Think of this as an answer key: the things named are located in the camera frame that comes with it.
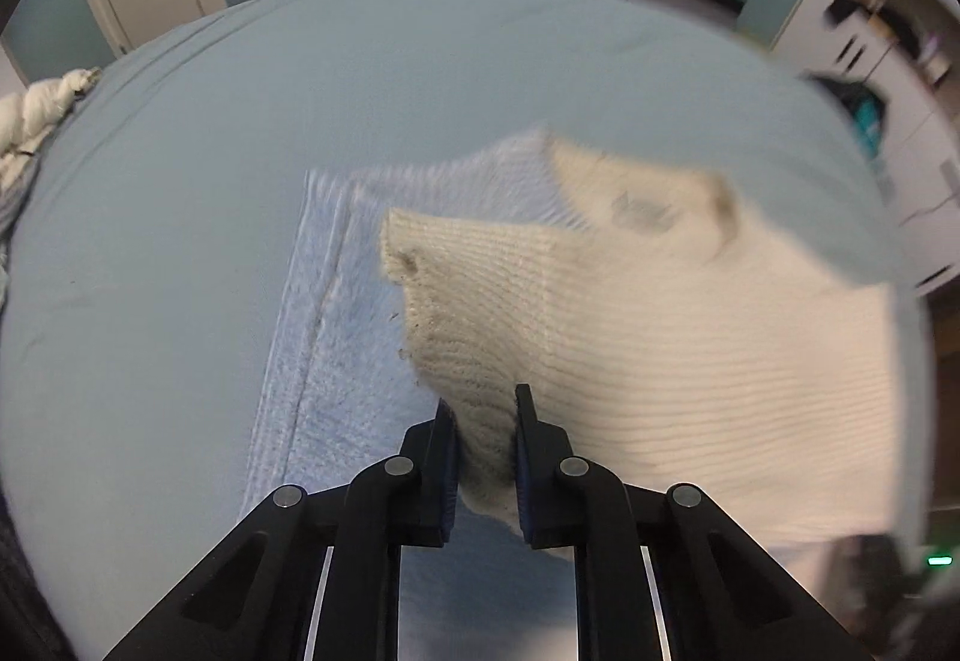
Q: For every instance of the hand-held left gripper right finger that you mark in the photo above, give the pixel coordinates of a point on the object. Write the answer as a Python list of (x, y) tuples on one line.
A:
[(523, 481)]

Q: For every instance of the blue knit garment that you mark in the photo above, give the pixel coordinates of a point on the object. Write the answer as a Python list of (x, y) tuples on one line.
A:
[(337, 346)]

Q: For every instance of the white duvet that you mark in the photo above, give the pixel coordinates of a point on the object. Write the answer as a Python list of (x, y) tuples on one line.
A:
[(37, 113)]

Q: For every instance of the bed with light blue sheet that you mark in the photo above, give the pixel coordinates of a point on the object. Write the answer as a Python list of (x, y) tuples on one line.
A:
[(187, 181)]

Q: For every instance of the teal and black clothing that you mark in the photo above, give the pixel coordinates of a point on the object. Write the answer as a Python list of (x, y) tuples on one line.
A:
[(862, 113)]

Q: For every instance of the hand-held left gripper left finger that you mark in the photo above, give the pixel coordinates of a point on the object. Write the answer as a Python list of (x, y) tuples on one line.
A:
[(448, 473)]

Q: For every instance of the white knit garment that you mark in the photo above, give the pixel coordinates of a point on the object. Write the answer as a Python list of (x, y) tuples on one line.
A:
[(637, 346)]

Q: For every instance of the dark clothes pile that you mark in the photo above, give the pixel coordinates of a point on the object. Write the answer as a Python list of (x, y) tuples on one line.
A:
[(885, 19)]

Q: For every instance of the white dresser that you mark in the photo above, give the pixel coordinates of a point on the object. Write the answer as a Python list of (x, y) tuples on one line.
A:
[(907, 128)]

